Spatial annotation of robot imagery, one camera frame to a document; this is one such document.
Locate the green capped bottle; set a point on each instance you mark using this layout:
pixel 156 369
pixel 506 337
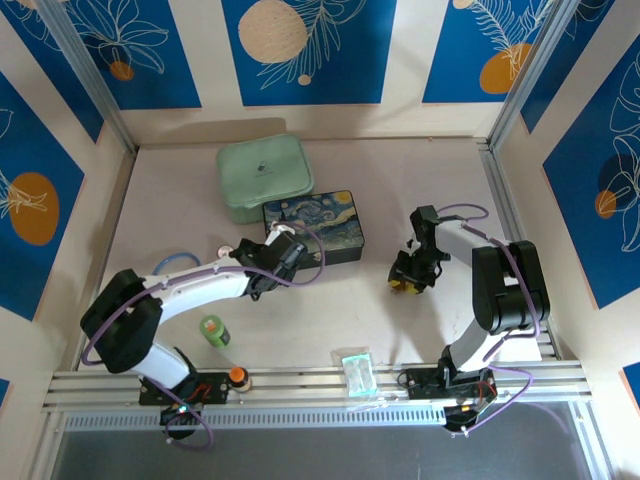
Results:
pixel 215 332

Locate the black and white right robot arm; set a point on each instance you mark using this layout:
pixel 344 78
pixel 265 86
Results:
pixel 510 290

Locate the aluminium frame post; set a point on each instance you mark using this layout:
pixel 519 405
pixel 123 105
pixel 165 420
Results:
pixel 87 70
pixel 532 70

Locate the mint green zip pouch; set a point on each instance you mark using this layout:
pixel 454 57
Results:
pixel 260 170

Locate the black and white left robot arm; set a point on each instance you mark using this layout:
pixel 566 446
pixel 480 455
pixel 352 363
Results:
pixel 120 320

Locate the aluminium frame rail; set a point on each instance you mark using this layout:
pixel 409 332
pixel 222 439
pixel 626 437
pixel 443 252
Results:
pixel 300 385

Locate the starry night painted box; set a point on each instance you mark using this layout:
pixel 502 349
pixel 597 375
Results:
pixel 325 220

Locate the black controller board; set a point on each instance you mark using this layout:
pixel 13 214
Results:
pixel 462 417
pixel 180 416

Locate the blue floral wall poster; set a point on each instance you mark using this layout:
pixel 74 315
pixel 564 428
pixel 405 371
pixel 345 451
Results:
pixel 150 50
pixel 595 210
pixel 30 200
pixel 590 50
pixel 40 60
pixel 475 50

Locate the blue poster with beige circle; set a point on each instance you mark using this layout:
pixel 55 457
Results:
pixel 310 65

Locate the aluminium side rail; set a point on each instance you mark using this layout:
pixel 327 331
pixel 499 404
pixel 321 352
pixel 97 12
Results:
pixel 495 175

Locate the orange capped small bottle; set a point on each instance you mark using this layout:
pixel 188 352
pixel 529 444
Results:
pixel 240 380

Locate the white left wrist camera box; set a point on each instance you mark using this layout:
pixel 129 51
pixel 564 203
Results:
pixel 280 231

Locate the clear plastic bag of parts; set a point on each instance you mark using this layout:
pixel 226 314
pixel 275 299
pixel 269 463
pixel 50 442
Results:
pixel 357 375

